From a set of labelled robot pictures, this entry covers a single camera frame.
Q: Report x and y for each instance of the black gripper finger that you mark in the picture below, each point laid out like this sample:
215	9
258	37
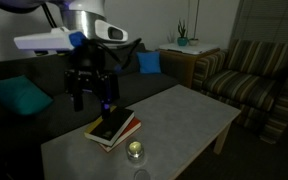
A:
78	100
105	105

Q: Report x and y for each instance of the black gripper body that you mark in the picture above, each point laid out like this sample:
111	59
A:
90	80

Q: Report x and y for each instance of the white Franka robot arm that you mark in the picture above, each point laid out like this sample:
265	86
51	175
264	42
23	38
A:
84	21

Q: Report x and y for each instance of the black and yellow book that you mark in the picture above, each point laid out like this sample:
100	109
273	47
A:
112	128

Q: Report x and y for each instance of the dark grey fabric sofa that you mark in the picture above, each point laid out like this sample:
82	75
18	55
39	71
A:
50	110

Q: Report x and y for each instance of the red-edged white object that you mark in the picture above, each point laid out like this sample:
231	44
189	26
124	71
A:
130	128

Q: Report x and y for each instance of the blue square cushion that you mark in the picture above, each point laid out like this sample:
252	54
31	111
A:
149	62

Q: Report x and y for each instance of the teal cushion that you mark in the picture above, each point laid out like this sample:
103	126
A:
17	95

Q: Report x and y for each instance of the wooden side table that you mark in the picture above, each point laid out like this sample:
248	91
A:
180	66

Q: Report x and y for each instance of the teal pot with plant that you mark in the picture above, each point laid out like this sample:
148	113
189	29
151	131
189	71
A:
182	41

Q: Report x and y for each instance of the small white plant pot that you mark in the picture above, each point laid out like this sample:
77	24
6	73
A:
193	42

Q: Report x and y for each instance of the striped armchair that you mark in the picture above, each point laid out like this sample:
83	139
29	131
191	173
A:
250	86

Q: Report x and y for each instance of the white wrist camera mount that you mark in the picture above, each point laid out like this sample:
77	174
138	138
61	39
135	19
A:
47	41

